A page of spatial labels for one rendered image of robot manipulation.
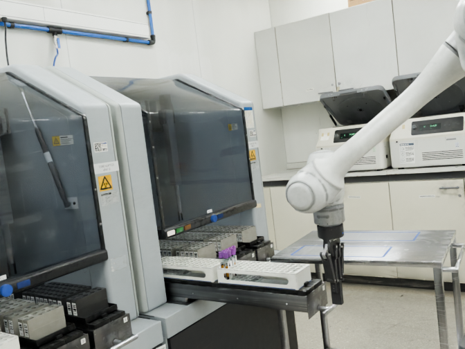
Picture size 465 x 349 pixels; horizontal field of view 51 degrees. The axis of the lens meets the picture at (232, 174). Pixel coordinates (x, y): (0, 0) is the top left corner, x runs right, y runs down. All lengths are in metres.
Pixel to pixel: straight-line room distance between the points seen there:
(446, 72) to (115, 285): 1.12
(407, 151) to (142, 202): 2.44
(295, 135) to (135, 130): 3.20
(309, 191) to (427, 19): 2.95
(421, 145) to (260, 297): 2.38
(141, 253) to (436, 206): 2.50
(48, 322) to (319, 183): 0.81
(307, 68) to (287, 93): 0.29
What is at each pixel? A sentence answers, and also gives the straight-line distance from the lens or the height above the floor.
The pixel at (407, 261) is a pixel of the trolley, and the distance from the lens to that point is 1.70.
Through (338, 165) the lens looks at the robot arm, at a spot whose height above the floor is 1.19.
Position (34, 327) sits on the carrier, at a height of 0.85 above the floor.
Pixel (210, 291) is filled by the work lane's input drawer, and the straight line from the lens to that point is 1.65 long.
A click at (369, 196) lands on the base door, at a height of 0.71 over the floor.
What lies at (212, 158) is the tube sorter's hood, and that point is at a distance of 1.94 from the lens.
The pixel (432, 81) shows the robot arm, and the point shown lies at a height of 1.36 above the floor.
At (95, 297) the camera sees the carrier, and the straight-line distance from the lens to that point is 1.53.
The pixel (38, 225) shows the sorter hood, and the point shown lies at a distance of 1.40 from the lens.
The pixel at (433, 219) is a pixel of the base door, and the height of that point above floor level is 0.54.
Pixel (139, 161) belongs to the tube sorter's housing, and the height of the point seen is 1.24.
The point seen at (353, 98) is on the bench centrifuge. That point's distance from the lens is 4.02.
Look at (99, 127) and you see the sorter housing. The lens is 1.56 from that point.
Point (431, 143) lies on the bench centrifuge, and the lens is 3.67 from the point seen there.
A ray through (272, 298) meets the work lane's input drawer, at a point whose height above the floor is 0.79.
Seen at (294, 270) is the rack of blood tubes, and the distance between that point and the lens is 1.51.
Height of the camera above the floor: 1.29
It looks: 4 degrees down
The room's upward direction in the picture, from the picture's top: 7 degrees counter-clockwise
